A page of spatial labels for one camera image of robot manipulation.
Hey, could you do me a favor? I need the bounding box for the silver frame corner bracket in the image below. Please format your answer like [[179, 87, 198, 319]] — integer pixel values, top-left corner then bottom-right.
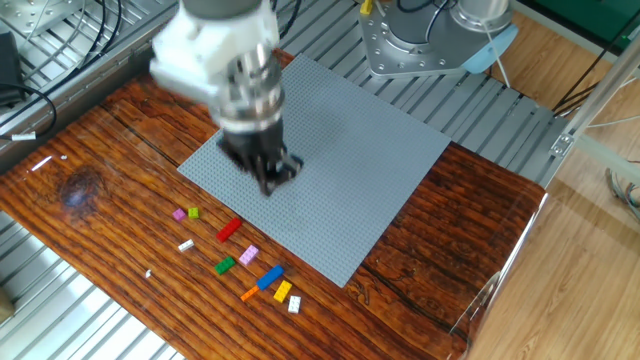
[[549, 131, 576, 158]]

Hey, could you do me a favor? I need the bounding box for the long blue Lego brick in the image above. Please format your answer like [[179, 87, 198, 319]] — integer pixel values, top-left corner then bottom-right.
[[255, 264, 285, 292]]

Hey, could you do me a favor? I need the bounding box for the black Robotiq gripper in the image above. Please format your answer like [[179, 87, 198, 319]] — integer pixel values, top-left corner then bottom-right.
[[218, 119, 305, 197]]

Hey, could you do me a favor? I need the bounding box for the yellow Lego brick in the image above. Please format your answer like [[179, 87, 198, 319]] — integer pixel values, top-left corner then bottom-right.
[[272, 279, 293, 304]]

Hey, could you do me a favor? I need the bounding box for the black cable with round plug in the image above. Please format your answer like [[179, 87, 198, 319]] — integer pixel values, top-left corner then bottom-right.
[[269, 0, 304, 40]]

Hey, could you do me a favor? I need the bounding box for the pink rectangular Lego brick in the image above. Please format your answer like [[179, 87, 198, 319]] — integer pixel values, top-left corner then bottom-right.
[[238, 244, 260, 266]]

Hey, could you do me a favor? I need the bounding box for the white zip tie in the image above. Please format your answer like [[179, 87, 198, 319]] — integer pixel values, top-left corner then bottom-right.
[[487, 22, 512, 90]]

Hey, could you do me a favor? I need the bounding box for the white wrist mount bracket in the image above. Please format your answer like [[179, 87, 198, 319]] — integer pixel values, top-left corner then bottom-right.
[[149, 0, 281, 109]]

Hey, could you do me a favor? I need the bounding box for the long red Lego brick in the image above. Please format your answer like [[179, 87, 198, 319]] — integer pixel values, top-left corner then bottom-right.
[[215, 217, 243, 244]]

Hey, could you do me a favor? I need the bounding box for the silver perforated metal plate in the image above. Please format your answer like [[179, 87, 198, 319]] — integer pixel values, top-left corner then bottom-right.
[[0, 0, 86, 37]]

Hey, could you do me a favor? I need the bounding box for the black cable with metal tip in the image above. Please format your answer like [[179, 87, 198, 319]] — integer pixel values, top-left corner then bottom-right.
[[397, 0, 454, 44]]

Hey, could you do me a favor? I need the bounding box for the silver wrist coupling ring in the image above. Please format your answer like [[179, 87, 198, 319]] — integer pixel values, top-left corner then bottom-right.
[[214, 44, 286, 134]]

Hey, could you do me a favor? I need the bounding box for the grey Lego baseplate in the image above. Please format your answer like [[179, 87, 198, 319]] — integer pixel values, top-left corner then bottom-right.
[[177, 53, 452, 289]]

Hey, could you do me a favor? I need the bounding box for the black cable with white label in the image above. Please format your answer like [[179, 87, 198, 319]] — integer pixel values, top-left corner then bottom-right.
[[0, 82, 57, 142]]

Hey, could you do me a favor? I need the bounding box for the black power adapter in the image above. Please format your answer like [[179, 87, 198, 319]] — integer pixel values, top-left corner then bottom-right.
[[0, 30, 25, 107]]

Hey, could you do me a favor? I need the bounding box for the aluminium frame beam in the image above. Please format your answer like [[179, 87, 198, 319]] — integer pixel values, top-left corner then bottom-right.
[[574, 134, 640, 174], [549, 37, 640, 157]]

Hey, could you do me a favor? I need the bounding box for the green Lego brick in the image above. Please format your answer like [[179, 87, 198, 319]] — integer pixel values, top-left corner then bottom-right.
[[214, 255, 237, 276]]

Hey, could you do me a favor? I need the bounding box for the coiled wire bundle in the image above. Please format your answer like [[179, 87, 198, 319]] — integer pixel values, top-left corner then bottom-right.
[[604, 159, 640, 224]]

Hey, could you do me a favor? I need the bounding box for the black floor cable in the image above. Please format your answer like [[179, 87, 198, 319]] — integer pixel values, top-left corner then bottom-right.
[[552, 19, 640, 115]]

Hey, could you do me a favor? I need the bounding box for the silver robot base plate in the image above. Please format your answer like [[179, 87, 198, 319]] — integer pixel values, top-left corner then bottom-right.
[[358, 0, 481, 79]]

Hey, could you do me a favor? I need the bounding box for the black cable pair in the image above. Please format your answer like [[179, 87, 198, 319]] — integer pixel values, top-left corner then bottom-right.
[[19, 0, 124, 84]]

